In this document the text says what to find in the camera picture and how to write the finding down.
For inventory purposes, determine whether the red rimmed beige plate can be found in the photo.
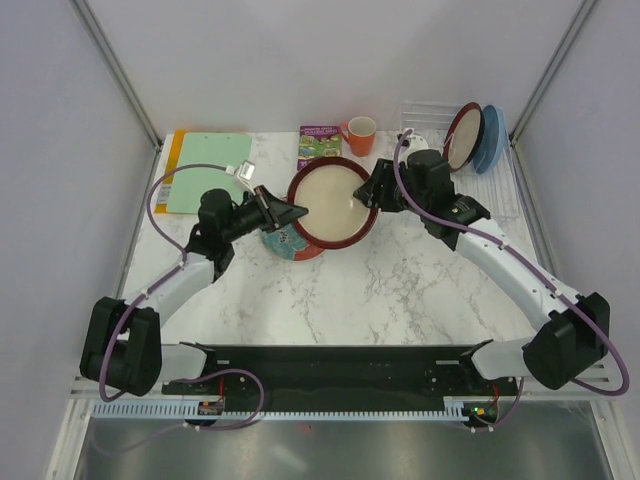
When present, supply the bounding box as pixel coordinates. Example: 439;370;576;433
286;157;378;250

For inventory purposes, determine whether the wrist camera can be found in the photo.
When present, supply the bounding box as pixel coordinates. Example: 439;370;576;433
225;161;255;183
397;131;430;158

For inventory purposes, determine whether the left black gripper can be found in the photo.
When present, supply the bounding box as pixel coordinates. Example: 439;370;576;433
222;184;305;242

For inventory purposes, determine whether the white cable duct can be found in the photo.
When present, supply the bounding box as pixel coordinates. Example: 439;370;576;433
91;399;469;422

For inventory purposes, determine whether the aluminium rail frame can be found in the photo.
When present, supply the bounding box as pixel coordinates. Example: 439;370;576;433
522;357;621;401

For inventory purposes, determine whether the yellow folder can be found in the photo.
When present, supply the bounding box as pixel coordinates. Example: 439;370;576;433
154;130;187;214

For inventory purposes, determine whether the blue plate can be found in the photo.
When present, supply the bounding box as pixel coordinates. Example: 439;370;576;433
472;105;507;175

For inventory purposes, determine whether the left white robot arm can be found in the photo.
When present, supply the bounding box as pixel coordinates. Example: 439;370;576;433
80;186;309;402

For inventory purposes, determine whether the clear wire dish rack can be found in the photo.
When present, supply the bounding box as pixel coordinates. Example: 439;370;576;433
400;101;521;220

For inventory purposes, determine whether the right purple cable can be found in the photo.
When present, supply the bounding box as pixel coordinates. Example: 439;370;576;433
392;129;632;397

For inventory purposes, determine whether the green clipboard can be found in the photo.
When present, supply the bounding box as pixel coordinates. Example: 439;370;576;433
166;132;252;214

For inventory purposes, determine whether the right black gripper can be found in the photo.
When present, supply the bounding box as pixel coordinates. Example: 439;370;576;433
353;158;428;216

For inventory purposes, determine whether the purple treehouse book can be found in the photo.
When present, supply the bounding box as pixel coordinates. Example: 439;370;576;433
297;126;342;171

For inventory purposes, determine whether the red teal floral plate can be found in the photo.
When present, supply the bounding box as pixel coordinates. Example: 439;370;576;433
260;225;324;262

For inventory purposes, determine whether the orange mug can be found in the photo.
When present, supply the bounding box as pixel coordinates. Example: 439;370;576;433
339;116;377;157

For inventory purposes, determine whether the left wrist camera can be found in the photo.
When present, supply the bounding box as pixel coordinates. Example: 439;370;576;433
225;161;255;183

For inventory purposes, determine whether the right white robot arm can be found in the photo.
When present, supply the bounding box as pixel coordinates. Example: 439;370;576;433
353;149;610;394

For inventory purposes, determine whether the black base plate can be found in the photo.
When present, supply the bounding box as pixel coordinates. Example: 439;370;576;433
162;345;518;412

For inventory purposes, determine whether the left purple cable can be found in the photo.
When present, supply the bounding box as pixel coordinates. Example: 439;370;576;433
99;162;239;404

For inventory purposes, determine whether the purple cable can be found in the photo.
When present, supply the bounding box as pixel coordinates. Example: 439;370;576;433
392;129;632;397
99;162;239;404

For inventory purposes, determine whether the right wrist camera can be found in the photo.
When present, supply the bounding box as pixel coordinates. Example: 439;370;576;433
397;131;430;158

